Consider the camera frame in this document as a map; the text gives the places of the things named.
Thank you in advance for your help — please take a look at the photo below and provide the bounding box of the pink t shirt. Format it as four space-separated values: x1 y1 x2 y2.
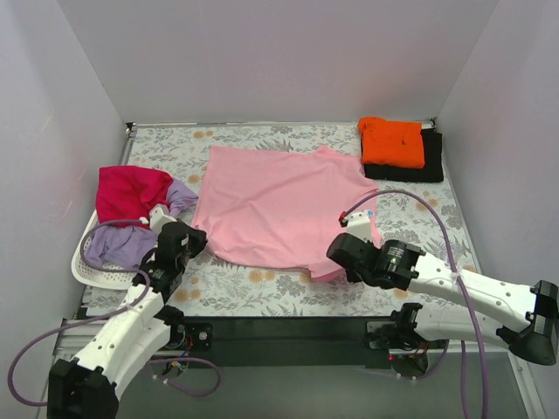
191 146 377 282

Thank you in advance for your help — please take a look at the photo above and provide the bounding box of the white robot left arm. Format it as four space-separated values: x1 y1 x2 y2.
46 221 207 418

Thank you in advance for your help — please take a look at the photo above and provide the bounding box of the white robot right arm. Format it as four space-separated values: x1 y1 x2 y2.
327 233 558 366

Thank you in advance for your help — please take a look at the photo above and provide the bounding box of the floral table cloth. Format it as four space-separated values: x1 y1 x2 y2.
85 124 480 318

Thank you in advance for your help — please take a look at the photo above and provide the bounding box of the lavender t shirt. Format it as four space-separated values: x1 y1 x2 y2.
85 179 198 270

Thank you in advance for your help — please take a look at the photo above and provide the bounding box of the red t shirt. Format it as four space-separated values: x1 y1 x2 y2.
95 166 173 227

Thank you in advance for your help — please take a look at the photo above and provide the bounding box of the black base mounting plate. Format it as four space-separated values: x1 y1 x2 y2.
174 316 438 372

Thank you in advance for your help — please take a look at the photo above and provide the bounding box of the orange folded t shirt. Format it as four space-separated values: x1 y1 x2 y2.
357 117 425 169

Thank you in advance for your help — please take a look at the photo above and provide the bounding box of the black folded t shirt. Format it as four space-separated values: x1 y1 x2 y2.
363 128 445 183

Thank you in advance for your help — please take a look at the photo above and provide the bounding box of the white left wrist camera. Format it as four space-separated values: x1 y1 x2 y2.
139 204 176 234

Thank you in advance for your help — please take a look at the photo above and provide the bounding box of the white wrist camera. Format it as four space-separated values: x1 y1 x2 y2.
339 210 373 243
139 204 176 234

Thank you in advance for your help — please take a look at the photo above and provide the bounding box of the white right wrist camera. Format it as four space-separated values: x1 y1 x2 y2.
339 210 373 243

